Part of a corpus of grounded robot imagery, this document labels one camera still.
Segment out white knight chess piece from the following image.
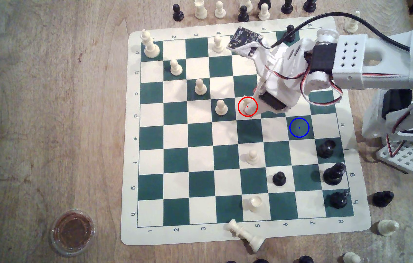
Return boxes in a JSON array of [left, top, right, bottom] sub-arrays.
[[241, 96, 257, 117]]

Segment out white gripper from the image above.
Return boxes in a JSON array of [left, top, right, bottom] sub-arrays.
[[252, 38, 318, 117]]

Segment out white grid robot base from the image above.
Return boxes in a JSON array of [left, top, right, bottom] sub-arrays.
[[376, 141, 413, 173]]

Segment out green white chess board mat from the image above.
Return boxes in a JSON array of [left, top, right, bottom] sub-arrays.
[[120, 15, 372, 246]]

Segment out white rook chess piece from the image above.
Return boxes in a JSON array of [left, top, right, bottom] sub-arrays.
[[377, 219, 399, 236], [194, 0, 208, 20], [248, 196, 263, 213]]

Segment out gripper camera circuit board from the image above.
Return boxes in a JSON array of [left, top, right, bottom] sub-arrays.
[[227, 26, 265, 59]]

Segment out white bishop chess piece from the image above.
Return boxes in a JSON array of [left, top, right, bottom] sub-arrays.
[[344, 10, 361, 34]]

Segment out black camera cable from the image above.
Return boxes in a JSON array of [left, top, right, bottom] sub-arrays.
[[259, 13, 413, 59]]

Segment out black knight chess piece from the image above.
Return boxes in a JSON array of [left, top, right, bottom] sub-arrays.
[[318, 140, 337, 160]]

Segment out clear cup with brown liquid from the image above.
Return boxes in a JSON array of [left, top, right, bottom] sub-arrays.
[[50, 208, 95, 256]]

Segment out black queen chess piece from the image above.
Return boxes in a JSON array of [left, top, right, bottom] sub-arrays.
[[323, 162, 347, 186]]

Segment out black king chess piece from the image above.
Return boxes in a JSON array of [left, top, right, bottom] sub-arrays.
[[329, 191, 350, 209]]

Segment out white queen chess piece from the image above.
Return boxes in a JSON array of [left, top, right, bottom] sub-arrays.
[[227, 219, 265, 254]]

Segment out white king chess piece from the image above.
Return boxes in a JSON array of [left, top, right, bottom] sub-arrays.
[[140, 29, 160, 58]]

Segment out black rook chess piece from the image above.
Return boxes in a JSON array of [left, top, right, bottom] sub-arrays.
[[372, 191, 394, 208]]

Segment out red black white servo wire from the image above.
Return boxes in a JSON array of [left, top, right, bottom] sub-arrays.
[[276, 67, 344, 106]]

